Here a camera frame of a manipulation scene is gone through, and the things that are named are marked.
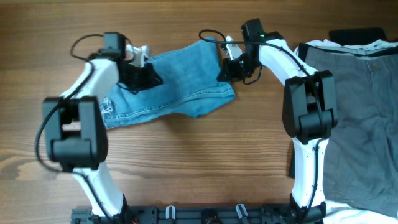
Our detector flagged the black garment in pile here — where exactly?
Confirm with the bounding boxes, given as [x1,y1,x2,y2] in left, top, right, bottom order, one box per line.
[295,27,397,182]

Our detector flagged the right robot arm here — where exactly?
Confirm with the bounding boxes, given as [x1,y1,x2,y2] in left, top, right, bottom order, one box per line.
[217,19,338,223]

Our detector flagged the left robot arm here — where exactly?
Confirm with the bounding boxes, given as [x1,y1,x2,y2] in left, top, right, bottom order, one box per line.
[34,32,163,223]

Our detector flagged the grey shorts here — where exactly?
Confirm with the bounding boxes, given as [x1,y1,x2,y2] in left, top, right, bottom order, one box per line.
[303,47,398,218]

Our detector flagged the light blue denim jeans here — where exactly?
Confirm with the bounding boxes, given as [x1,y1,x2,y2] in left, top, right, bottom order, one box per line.
[100,37,236,129]

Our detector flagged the black right camera cable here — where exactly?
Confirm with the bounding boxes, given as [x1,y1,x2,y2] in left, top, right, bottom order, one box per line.
[198,29,326,223]

